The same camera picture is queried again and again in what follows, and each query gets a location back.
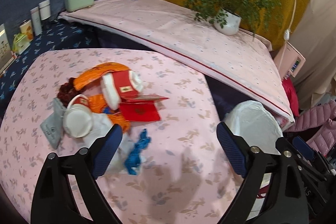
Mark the blue scrunchie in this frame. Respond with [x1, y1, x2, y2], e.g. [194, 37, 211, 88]
[124, 128, 151, 176]

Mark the orange printed wrapper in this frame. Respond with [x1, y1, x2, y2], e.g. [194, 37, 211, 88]
[88, 94, 130, 134]

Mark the grey drawstring pouch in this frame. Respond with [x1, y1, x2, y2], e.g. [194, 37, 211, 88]
[40, 98, 66, 149]

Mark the red envelope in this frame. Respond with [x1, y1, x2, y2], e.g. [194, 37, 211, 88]
[119, 94, 168, 122]

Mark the crushed red white paper cup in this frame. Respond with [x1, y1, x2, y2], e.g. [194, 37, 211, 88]
[100, 70, 143, 110]

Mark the dark red velvet scrunchie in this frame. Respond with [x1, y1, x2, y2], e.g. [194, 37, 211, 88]
[57, 77, 79, 107]

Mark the orange plastic snack bag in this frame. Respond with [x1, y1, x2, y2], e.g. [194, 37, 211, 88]
[73, 62, 130, 91]

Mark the white plastic trash bag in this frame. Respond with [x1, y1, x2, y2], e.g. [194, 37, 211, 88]
[223, 101, 283, 155]

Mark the pink rabbit print tablecloth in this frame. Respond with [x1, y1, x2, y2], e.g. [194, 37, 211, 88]
[1, 49, 236, 223]

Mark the pink puffer jacket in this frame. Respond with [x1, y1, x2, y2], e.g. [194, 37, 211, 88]
[284, 100, 335, 157]

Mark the red cushion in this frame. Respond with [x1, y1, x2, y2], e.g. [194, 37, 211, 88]
[282, 78, 299, 117]

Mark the pink floral bed cover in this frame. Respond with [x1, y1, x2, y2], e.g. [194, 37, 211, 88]
[60, 0, 294, 128]

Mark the pink appliance box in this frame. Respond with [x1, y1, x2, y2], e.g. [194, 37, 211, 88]
[273, 42, 306, 80]

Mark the navy floral cloth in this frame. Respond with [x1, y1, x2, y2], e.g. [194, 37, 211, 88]
[1, 20, 100, 117]

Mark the green white small box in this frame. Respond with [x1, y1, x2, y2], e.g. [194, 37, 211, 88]
[13, 33, 30, 55]

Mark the white desk calendar card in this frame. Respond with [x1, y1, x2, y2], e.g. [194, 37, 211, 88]
[0, 24, 17, 76]

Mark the beige curtain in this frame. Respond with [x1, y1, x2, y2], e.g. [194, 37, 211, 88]
[290, 0, 335, 109]

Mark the small orange print box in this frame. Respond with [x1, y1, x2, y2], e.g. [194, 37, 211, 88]
[19, 20, 34, 42]

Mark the mint green tissue box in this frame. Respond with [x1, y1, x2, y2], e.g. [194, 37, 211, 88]
[64, 0, 95, 12]

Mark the tall white bottle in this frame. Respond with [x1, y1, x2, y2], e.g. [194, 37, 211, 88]
[30, 7, 42, 36]

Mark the white cylindrical jar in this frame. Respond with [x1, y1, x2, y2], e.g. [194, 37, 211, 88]
[39, 0, 51, 20]

